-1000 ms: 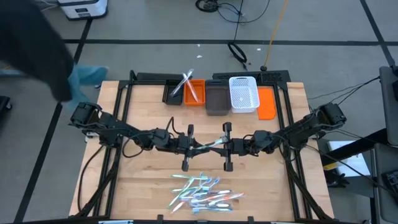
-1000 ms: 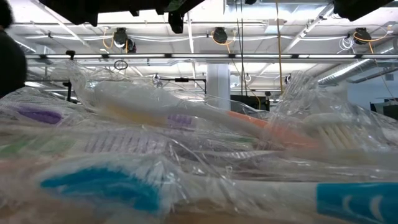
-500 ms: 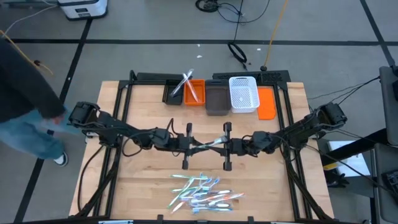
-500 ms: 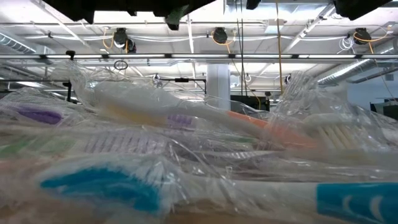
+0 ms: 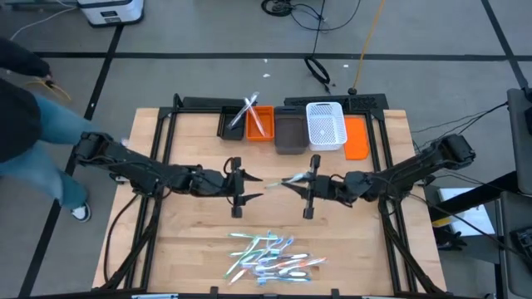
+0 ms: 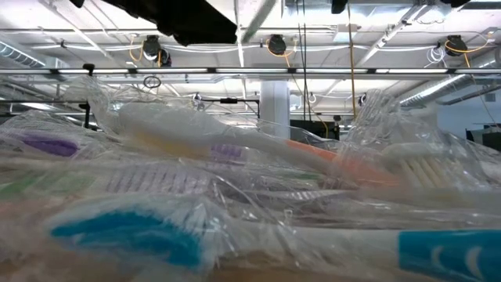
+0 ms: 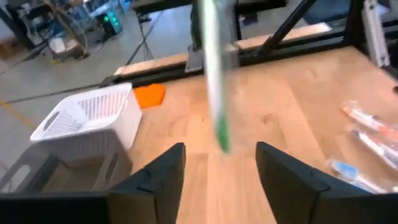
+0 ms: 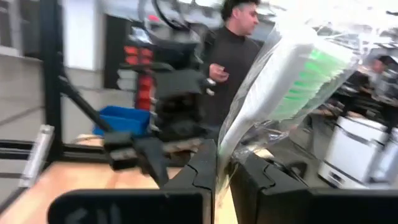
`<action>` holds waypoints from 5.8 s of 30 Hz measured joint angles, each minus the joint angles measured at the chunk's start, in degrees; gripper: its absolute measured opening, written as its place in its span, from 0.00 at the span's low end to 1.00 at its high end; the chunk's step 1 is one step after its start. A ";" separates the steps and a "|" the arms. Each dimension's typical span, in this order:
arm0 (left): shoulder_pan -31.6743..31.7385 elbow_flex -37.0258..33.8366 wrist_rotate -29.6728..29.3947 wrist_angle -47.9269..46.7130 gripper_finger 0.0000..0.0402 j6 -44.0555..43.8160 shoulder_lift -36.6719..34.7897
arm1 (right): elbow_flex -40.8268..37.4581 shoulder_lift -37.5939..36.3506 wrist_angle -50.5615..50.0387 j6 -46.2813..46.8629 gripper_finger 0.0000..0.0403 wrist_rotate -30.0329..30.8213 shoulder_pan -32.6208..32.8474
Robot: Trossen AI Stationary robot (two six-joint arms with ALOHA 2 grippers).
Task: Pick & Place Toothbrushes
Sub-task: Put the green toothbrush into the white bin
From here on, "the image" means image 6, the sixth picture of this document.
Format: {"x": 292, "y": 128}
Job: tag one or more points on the green white toothbrush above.
{"x": 39, "y": 187}
{"x": 301, "y": 176}

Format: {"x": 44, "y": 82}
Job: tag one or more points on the orange white toothbrush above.
{"x": 313, "y": 153}
{"x": 415, "y": 160}

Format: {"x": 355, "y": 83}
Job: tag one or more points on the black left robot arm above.
{"x": 188, "y": 19}

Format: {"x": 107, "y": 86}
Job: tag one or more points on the white column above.
{"x": 274, "y": 109}

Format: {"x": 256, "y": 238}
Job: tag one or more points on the long silver light bar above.
{"x": 250, "y": 71}

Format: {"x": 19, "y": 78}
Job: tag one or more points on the blue white wrapped toothbrush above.
{"x": 129, "y": 235}

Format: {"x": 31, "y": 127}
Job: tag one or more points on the black pole with clamp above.
{"x": 87, "y": 98}

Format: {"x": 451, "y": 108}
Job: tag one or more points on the dark monitor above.
{"x": 485, "y": 139}

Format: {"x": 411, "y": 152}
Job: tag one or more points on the black camera stand frame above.
{"x": 229, "y": 100}

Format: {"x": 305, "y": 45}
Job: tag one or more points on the large silver air duct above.
{"x": 438, "y": 89}

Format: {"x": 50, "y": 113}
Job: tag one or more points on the small silver air duct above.
{"x": 19, "y": 55}

